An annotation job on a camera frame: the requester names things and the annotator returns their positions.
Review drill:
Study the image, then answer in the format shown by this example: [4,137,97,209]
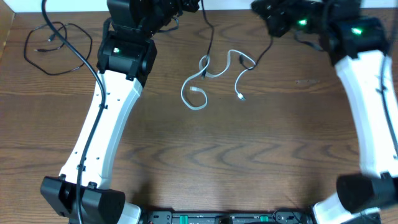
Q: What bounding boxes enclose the white cable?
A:
[180,49,257,111]

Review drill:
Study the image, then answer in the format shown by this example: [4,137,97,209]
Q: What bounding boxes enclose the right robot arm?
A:
[251,0,397,223]

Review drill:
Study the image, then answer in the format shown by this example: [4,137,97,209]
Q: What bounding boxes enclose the brown cardboard panel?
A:
[0,0,15,57]

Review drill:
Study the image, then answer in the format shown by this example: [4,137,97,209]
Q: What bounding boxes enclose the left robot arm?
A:
[40,0,199,223]

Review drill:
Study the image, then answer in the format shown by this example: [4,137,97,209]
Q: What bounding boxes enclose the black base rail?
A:
[138,208,315,224]

